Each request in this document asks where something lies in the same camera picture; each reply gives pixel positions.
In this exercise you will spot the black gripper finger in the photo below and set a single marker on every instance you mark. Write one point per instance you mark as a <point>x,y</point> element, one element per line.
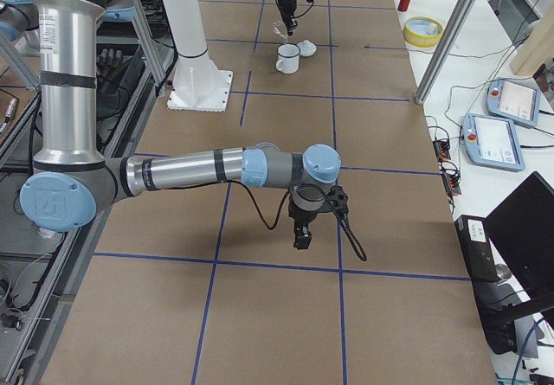
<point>302,237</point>
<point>290,23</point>

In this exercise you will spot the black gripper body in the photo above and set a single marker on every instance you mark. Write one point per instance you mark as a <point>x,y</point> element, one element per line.
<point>301,216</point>
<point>286,7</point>

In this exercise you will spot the clear plastic funnel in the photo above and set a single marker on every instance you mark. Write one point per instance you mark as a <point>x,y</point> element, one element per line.
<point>280,29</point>

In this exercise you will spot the white enamel cup lid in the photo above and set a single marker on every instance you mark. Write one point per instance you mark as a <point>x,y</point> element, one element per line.
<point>307,48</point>

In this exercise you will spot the white enamel mug blue rim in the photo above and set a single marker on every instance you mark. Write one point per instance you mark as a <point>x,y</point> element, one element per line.
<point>288,58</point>

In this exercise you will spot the yellow tape roll with lid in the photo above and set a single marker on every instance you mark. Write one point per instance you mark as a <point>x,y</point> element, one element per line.
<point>422,31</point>

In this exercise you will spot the black box device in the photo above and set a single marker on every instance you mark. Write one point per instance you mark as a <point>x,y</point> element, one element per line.
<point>476,249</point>

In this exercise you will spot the near teach pendant tablet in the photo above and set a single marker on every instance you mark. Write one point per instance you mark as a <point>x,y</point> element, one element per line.
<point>492,142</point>

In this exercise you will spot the teach pendant tablet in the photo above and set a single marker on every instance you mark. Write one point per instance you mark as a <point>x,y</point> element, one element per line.
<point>513,100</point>
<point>492,142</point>

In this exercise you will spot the black monitor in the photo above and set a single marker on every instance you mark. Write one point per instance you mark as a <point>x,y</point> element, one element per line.
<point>521,229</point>

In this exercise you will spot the far teach pendant tablet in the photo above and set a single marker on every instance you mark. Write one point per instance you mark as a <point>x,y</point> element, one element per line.
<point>513,100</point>

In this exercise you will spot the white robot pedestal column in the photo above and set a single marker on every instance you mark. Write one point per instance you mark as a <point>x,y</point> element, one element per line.
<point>197,82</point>

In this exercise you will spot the aluminium frame post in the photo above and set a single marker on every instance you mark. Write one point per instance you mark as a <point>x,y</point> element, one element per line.
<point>445,44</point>

